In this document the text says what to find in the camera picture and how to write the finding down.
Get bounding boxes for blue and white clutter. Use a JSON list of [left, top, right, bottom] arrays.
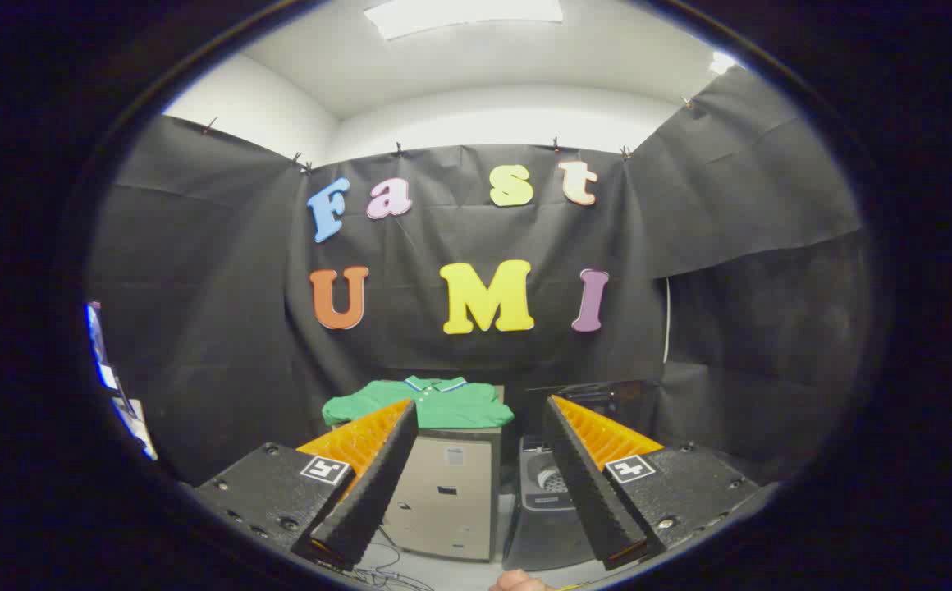
[[86, 300, 158, 460]]

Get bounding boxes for grey cabinet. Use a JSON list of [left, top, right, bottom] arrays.
[[378, 384, 506, 564]]

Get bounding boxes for grey washing machine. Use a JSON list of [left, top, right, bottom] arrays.
[[503, 433, 600, 573]]

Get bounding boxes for green polo shirt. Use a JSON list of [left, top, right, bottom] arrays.
[[322, 375, 516, 429]]

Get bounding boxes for thin floor cables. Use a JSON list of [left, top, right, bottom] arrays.
[[353, 529, 437, 591]]

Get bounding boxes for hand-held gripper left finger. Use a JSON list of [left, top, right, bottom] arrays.
[[191, 398, 420, 572]]

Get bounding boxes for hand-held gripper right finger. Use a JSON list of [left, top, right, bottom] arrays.
[[542, 394, 779, 572]]

